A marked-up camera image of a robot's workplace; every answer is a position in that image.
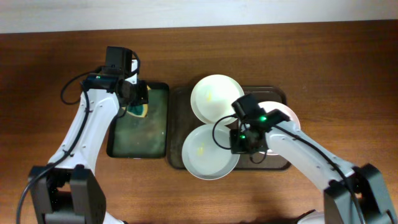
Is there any pink white plate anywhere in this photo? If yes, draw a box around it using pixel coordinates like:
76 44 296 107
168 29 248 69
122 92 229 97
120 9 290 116
258 101 301 156

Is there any cream white plate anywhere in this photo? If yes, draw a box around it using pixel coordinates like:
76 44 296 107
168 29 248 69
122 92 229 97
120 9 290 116
190 74 244 124

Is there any black rectangular water tray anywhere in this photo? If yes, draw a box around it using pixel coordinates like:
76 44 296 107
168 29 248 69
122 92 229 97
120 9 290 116
106 82 169 159

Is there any pale blue plate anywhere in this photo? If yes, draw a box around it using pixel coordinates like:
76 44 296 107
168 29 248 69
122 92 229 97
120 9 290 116
182 124 240 180

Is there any green and yellow sponge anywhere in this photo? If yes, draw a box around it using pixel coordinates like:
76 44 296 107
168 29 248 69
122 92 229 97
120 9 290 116
127 104 148 118

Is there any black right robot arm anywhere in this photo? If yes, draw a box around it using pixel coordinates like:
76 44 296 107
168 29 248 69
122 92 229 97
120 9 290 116
233 109 397 223

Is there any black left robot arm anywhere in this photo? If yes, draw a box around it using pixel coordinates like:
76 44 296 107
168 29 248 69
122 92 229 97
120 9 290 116
21 60 148 223

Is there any brown serving tray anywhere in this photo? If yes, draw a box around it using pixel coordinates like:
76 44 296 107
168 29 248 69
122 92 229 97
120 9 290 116
166 86 291 171

